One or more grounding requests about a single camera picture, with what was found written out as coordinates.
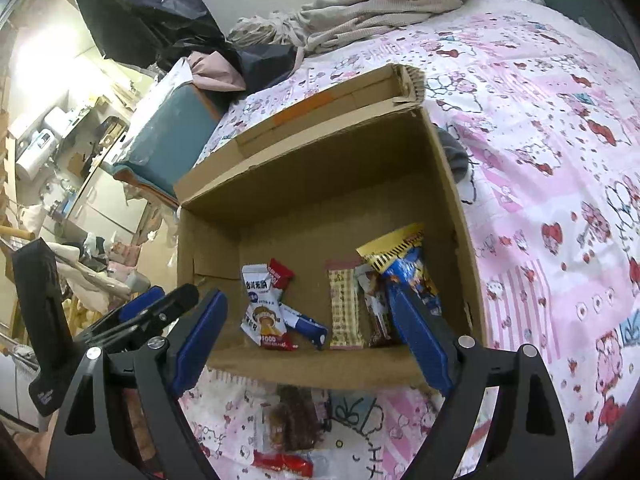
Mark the white blue snack packet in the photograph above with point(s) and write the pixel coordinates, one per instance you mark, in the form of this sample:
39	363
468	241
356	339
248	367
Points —
305	325

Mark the grey sock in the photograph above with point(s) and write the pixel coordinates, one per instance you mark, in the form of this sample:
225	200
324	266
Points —
457	155

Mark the teal footboard cushion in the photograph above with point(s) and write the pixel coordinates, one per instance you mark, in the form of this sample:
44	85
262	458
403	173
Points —
165	130

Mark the beige checkered snack bar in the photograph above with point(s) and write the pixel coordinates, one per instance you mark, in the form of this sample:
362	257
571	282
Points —
344	310

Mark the pink cloth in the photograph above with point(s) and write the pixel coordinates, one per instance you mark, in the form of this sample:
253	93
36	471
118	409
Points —
215	72

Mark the brown white snack bar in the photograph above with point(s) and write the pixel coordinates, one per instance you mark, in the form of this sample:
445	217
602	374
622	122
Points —
377	310

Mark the blue yellow snack bag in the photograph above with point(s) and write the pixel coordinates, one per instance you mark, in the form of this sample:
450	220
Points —
390	250

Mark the white water heater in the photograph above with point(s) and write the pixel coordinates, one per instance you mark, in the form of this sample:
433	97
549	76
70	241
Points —
35	152

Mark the white base cabinet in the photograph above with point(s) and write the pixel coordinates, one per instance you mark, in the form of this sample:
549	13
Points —
105	200

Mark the dark cloth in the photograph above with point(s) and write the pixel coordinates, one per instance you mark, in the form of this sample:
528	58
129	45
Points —
262	62

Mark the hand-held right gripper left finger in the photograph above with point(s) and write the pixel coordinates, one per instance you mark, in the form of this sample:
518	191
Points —
197	345

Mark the rumpled floral blanket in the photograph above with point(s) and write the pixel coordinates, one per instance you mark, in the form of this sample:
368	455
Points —
375	5

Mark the dark brown snack packet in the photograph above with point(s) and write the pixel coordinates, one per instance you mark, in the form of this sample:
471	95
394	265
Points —
292	420

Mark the black plastic sheet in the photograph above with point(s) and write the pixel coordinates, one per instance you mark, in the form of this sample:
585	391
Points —
140	10

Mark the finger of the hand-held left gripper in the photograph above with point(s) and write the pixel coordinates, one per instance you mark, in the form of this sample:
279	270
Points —
175	305
142	305

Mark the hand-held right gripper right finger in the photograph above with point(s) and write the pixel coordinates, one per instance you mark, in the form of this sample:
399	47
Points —
420	340

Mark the small pink box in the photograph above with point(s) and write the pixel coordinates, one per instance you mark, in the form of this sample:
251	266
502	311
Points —
122	256

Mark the white red cartoon snack packet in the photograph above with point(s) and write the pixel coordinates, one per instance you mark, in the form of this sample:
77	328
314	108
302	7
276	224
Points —
262	315

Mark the brown cardboard box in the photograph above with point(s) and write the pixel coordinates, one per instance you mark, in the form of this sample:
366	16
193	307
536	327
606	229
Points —
325	180

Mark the white hanging cloth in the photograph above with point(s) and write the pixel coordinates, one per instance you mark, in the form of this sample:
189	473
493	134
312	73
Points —
95	280

